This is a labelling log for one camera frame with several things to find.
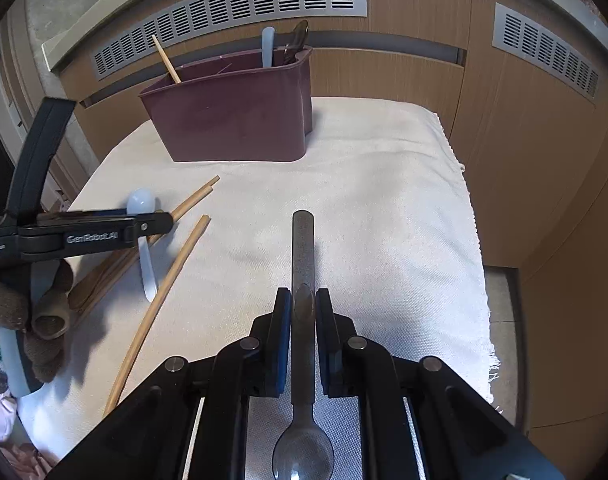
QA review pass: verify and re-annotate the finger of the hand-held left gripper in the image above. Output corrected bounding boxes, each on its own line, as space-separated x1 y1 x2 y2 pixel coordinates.
36 208 174 241
6 97 78 229

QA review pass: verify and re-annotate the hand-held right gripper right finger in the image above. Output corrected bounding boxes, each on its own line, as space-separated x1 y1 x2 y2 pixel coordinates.
315 287 567 480

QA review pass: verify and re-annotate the white ceramic spoon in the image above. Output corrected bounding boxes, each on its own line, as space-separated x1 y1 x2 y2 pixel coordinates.
126 188 160 304

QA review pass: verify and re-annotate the person's left hand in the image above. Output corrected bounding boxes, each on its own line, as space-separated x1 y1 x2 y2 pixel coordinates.
0 259 76 384

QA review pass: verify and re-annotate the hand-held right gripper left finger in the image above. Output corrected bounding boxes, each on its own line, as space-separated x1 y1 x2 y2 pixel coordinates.
59 287 291 480

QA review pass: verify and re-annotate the white fringed cloth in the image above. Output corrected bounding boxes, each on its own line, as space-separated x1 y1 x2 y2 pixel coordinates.
16 96 502 480

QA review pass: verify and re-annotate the maroon plastic utensil holder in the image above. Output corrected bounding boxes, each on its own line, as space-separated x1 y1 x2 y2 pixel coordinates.
138 45 315 163

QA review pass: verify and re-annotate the short grey vent grille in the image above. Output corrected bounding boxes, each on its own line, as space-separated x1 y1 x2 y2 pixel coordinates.
493 2 601 106

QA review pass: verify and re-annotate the blue-grey plastic spoon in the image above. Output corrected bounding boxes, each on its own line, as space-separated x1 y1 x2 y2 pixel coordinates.
261 27 276 69

